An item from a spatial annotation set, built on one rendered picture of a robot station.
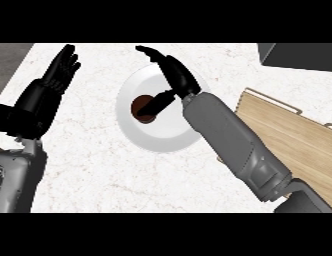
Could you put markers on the brown chocolate cupcake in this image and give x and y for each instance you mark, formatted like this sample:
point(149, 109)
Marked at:
point(141, 105)

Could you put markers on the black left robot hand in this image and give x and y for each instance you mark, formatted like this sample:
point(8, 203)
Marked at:
point(36, 100)

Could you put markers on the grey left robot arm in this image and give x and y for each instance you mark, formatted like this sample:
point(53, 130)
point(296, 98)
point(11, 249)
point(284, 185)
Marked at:
point(6, 181)

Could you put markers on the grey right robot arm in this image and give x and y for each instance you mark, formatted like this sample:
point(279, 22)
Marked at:
point(242, 150)

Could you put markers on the white round plate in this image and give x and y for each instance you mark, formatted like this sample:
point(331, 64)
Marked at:
point(161, 131)

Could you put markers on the dark grey box appliance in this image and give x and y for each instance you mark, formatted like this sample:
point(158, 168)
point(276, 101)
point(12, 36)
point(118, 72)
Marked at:
point(306, 56)

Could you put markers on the pale wooden tray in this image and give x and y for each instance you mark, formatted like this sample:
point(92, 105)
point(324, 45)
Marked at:
point(310, 150)

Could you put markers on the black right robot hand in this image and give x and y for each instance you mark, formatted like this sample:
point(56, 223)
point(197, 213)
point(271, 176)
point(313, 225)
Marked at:
point(177, 75)

